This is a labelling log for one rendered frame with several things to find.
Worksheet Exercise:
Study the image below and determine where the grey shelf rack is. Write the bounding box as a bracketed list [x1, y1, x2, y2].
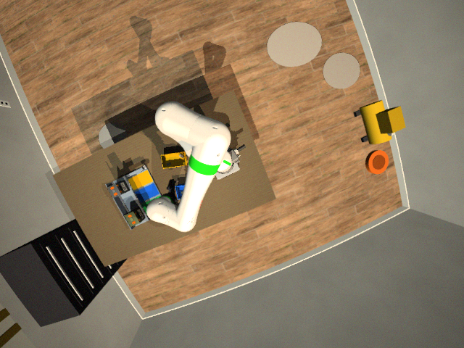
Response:
[105, 165, 162, 225]

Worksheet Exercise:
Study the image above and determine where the blue bin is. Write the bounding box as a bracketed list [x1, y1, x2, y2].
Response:
[175, 183, 185, 199]

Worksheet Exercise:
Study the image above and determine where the yellow bin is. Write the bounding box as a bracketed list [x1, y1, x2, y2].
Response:
[161, 152, 188, 169]

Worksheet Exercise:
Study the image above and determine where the dark grey tool case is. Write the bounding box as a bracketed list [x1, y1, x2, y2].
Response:
[107, 181, 130, 198]

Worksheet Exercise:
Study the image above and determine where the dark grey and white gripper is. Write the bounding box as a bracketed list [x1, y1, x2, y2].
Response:
[167, 179, 178, 199]

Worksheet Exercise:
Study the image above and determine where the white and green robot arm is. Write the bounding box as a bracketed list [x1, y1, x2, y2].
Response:
[146, 101, 246, 232]

